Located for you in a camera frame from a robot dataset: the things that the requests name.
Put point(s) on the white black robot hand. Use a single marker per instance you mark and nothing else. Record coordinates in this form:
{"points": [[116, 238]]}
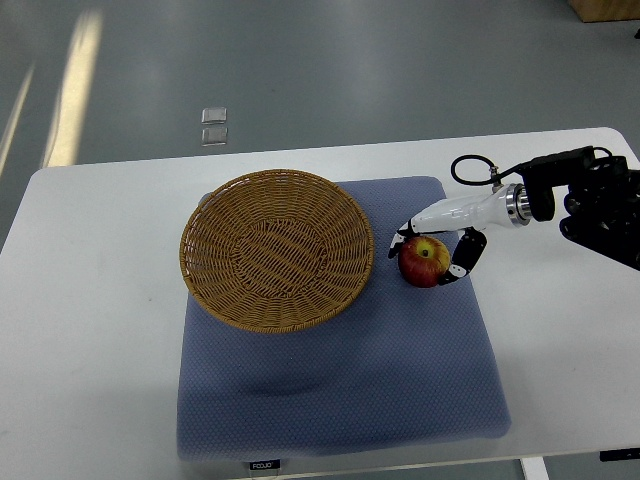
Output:
{"points": [[508, 207]]}

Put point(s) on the red apple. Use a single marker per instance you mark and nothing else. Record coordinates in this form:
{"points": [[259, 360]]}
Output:
{"points": [[423, 261]]}

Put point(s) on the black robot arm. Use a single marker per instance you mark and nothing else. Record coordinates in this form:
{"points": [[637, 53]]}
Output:
{"points": [[602, 200]]}

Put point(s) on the brown wicker basket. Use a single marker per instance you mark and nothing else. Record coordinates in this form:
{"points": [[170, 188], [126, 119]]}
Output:
{"points": [[276, 251]]}

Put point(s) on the blue padded mat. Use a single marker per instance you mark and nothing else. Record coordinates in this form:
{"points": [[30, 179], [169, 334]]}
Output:
{"points": [[400, 366]]}

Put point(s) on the wooden box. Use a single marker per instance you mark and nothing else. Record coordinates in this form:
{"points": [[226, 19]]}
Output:
{"points": [[592, 11]]}

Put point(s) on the white table leg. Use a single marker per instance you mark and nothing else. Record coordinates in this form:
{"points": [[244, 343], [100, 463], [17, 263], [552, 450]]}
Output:
{"points": [[534, 468]]}

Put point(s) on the black table controller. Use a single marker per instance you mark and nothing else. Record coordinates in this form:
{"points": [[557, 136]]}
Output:
{"points": [[619, 455]]}

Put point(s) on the lower metal floor plate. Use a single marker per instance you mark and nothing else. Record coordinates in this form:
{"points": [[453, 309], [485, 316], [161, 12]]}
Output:
{"points": [[214, 136]]}

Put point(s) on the metal floor plate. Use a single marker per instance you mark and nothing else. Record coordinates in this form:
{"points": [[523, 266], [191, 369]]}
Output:
{"points": [[214, 136], [214, 115]]}

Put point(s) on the upper metal floor plate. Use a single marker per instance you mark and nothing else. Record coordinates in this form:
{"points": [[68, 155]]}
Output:
{"points": [[214, 115]]}

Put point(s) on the black table label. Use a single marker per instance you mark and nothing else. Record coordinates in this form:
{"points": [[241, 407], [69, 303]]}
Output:
{"points": [[263, 465]]}

